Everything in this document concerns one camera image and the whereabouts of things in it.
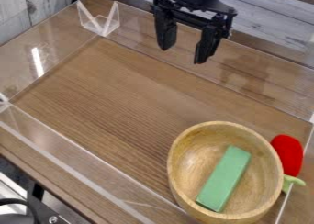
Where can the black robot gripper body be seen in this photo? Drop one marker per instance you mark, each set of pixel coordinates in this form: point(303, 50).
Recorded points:
point(198, 13)

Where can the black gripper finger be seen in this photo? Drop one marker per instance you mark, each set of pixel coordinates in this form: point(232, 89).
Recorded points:
point(206, 46)
point(166, 28)

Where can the brown wooden bowl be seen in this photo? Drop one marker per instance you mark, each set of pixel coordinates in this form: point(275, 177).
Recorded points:
point(194, 154)

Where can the green rectangular block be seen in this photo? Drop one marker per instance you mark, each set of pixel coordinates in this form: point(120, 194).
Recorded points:
point(223, 179)

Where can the red plush strawberry toy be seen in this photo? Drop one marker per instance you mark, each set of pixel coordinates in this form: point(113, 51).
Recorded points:
point(290, 152)

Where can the clear acrylic corner bracket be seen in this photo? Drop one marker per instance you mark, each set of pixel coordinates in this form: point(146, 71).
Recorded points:
point(99, 24)

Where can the black metal table bracket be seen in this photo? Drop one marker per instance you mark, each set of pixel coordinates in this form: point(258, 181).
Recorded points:
point(47, 216)

